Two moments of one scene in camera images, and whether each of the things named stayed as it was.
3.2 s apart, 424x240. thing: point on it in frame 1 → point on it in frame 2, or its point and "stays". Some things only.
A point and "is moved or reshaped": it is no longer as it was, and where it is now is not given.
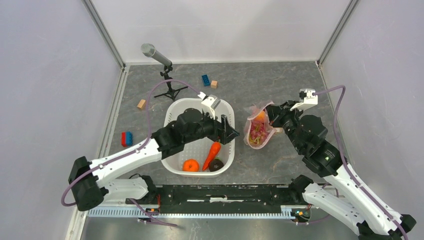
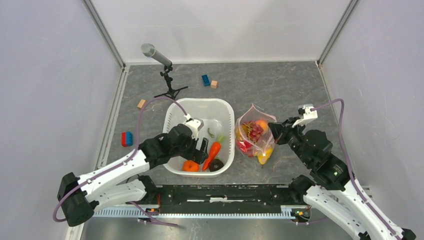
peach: (261, 116) → (263, 123)
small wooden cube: (214, 84) stays
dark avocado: (215, 165) stays
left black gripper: (223, 131) → (195, 154)
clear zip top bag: (257, 131) is moved or reshaped
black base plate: (222, 199) stays
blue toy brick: (206, 81) stays
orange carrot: (212, 154) stays
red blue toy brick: (127, 138) stays
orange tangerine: (190, 165) stays
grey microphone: (149, 50) stays
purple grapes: (258, 132) is moved or reshaped
